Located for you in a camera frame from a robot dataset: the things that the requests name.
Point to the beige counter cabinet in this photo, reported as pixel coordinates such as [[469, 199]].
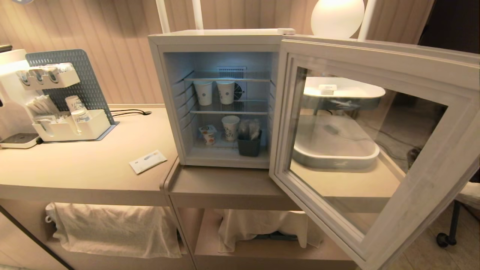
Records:
[[93, 176]]

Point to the dark grey bin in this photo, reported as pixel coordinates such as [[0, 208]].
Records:
[[249, 146]]

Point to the white oval tray table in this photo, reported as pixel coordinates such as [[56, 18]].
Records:
[[333, 127]]

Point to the grey pegboard organizer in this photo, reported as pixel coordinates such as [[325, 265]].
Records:
[[86, 75]]

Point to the patterned paper cup stack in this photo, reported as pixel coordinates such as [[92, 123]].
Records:
[[77, 108]]

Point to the white globe lamp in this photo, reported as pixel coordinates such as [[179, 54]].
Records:
[[337, 17]]

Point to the white paper cup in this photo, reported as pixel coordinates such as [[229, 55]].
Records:
[[226, 92], [203, 93]]

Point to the small yogurt cup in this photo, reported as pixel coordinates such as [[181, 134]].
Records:
[[209, 134]]

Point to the glass fridge door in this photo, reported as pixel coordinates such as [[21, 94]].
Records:
[[431, 150]]

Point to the white paper packet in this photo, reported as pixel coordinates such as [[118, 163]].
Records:
[[147, 161]]

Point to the rolling chair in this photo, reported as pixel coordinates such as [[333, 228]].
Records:
[[459, 217]]

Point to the white mini fridge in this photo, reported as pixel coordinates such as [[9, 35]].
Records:
[[168, 93]]

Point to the white coffee machine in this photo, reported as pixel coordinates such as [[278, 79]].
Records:
[[11, 108]]

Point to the white organizer tray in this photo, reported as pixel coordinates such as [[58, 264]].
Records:
[[75, 129]]

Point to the white cloth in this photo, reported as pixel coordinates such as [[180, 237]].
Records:
[[112, 228], [255, 227]]

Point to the white organizer shelf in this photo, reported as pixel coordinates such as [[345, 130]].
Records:
[[56, 78]]

